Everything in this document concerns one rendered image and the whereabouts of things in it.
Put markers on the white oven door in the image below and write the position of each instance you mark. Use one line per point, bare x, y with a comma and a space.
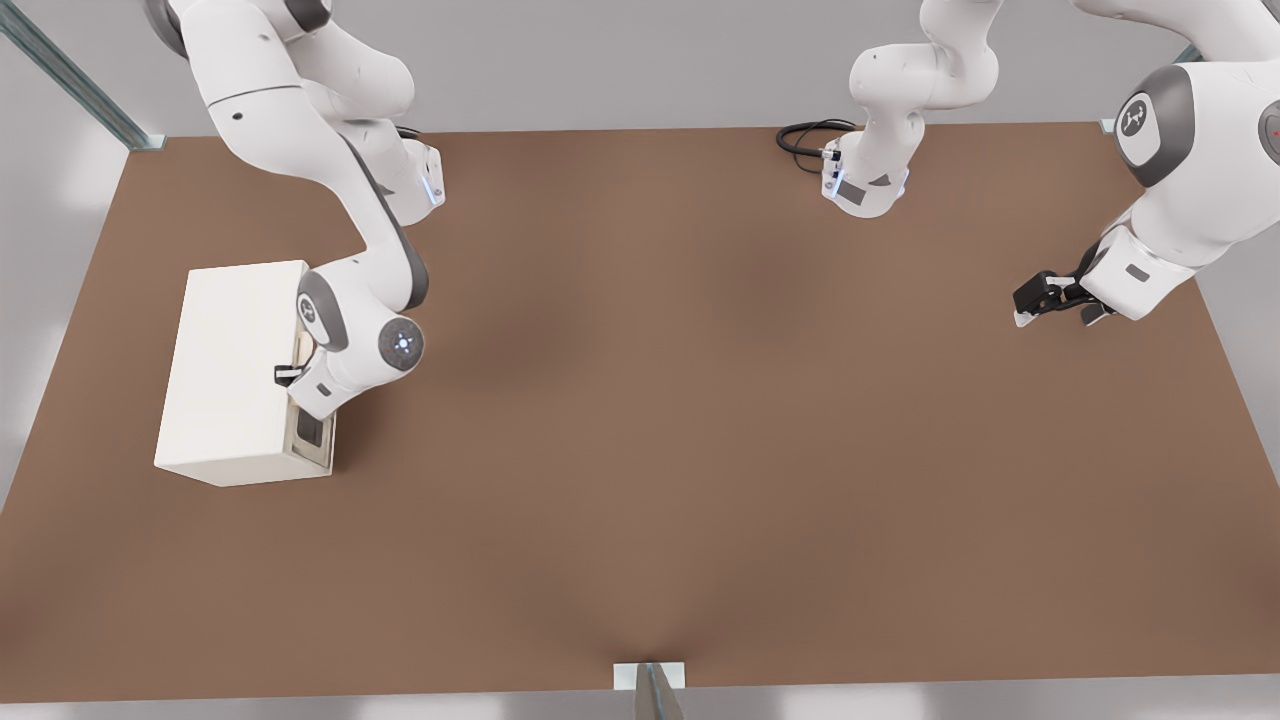
311, 432

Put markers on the white oven body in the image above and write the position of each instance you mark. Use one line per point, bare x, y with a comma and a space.
230, 370

